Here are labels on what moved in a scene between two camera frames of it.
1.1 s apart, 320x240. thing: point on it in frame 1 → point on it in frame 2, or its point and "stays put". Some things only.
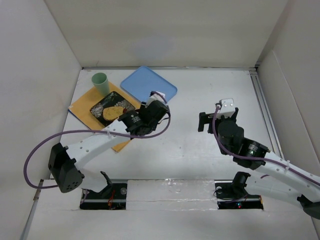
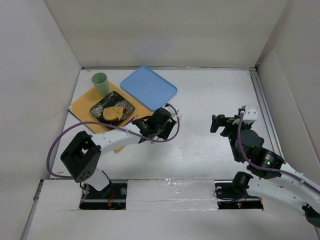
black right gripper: (210, 120) → (225, 124)
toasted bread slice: (113, 112) stays put
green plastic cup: (101, 84) stays put
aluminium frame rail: (257, 87) stays put
